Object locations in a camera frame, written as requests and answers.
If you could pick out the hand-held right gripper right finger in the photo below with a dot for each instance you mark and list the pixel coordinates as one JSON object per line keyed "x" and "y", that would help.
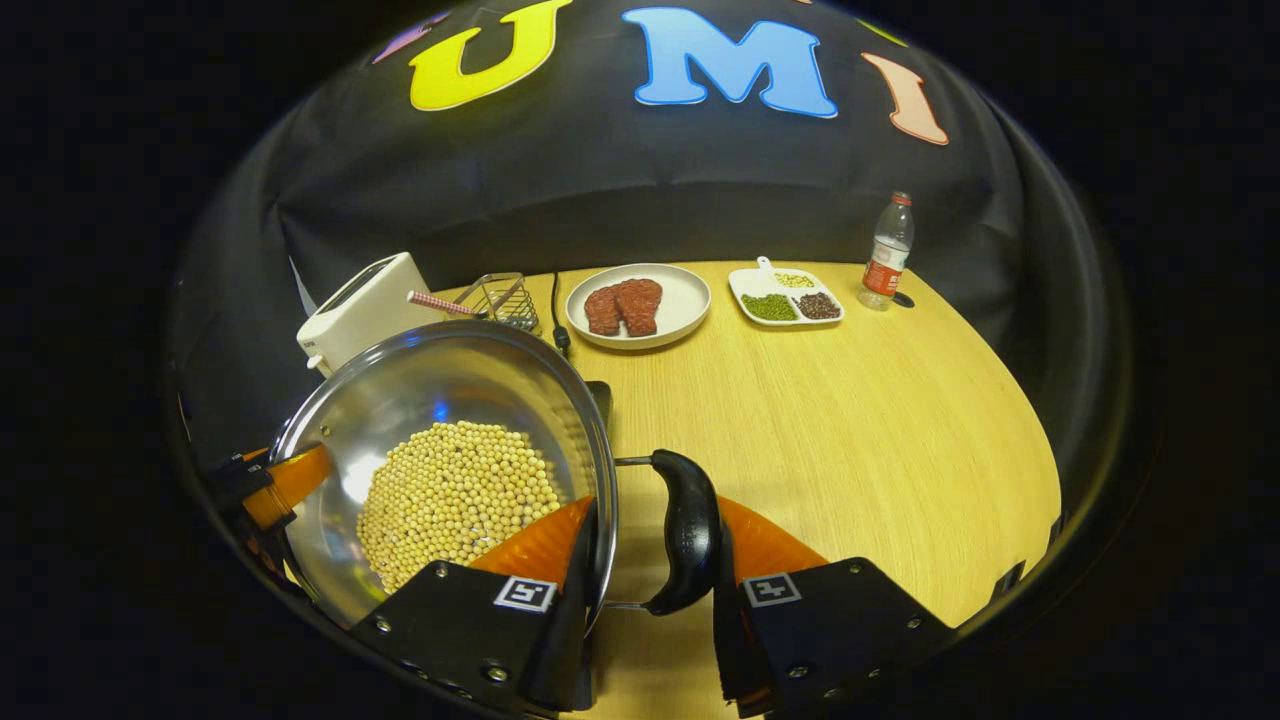
{"x": 730, "y": 640}

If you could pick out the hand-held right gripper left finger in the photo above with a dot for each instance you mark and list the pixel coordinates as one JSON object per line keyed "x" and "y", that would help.
{"x": 572, "y": 650}

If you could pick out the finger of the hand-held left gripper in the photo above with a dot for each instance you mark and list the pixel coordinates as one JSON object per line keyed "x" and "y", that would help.
{"x": 290, "y": 480}

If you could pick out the black induction cooktop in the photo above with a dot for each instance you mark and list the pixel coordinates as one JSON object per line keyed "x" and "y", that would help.
{"x": 600, "y": 400}

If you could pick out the pile of yellow soybeans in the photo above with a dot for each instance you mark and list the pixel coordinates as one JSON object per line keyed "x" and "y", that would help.
{"x": 455, "y": 500}

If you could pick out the white toaster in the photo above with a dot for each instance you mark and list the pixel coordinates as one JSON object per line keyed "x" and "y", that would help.
{"x": 365, "y": 310}

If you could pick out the pink striped stick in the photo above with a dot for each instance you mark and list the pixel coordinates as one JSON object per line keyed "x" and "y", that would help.
{"x": 440, "y": 303}

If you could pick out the heap of green beans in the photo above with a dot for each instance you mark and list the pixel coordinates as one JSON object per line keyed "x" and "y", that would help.
{"x": 769, "y": 307}

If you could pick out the red meat steak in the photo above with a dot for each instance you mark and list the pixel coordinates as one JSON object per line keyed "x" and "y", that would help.
{"x": 602, "y": 312}
{"x": 640, "y": 305}

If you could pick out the round white plate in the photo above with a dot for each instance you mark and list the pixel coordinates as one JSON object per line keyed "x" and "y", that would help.
{"x": 685, "y": 300}

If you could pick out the heap of dark red beans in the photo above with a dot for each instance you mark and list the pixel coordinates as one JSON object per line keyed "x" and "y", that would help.
{"x": 819, "y": 306}

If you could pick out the white divided dish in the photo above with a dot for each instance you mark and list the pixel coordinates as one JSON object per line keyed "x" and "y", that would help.
{"x": 755, "y": 280}

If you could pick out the small heap of yellow beans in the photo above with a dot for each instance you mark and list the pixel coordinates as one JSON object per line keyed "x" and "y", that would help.
{"x": 794, "y": 280}

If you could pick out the plastic water bottle red label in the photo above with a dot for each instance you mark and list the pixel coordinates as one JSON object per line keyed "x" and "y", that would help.
{"x": 885, "y": 260}

